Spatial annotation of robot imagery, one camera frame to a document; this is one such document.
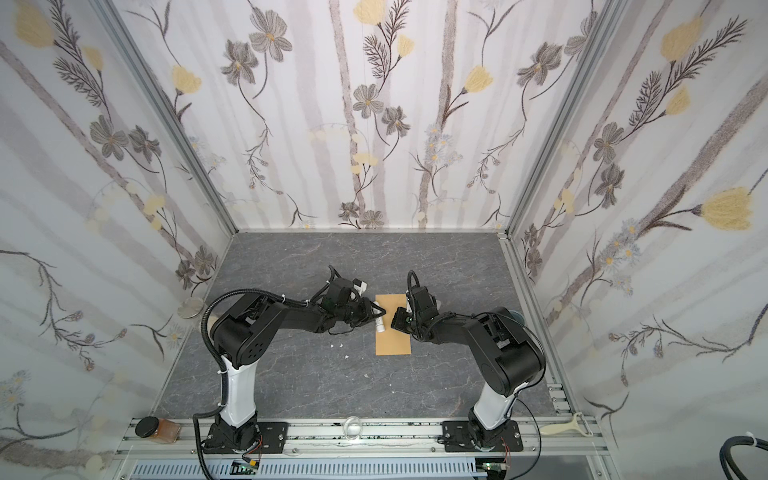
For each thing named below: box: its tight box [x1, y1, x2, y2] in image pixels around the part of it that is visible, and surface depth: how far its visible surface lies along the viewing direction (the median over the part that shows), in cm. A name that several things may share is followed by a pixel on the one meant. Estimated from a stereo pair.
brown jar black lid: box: [135, 416, 182, 444], surface depth 70 cm
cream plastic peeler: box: [540, 412, 593, 437], surface depth 78 cm
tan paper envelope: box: [375, 294, 412, 356], surface depth 93 cm
